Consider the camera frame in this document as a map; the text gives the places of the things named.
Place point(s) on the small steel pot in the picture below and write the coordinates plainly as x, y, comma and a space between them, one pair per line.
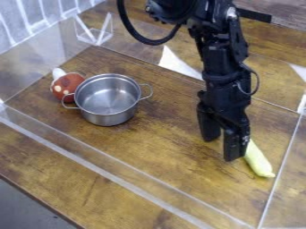
107, 98

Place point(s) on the green handled metal spoon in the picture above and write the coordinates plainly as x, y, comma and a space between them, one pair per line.
255, 159

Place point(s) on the red toy mushroom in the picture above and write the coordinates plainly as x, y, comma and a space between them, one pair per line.
64, 84

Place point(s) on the black bar on table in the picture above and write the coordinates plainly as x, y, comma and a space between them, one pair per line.
255, 15

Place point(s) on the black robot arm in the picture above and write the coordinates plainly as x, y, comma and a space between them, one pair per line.
212, 24

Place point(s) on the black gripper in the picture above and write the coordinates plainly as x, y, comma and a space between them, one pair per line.
220, 112

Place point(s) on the clear acrylic enclosure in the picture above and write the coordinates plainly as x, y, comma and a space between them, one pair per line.
148, 174

